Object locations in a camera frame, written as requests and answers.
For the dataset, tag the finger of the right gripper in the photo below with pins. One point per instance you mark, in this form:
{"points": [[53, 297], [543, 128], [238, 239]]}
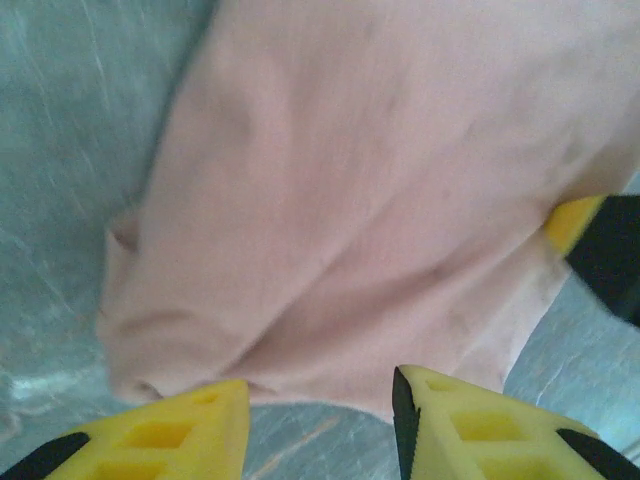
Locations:
{"points": [[610, 250]]}

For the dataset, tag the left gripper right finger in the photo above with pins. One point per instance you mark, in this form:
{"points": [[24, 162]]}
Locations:
{"points": [[475, 440]]}

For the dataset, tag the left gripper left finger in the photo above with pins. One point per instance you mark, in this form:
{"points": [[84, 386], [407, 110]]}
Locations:
{"points": [[175, 440]]}

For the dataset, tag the pink printed t-shirt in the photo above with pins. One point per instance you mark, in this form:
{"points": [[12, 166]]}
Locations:
{"points": [[325, 200]]}

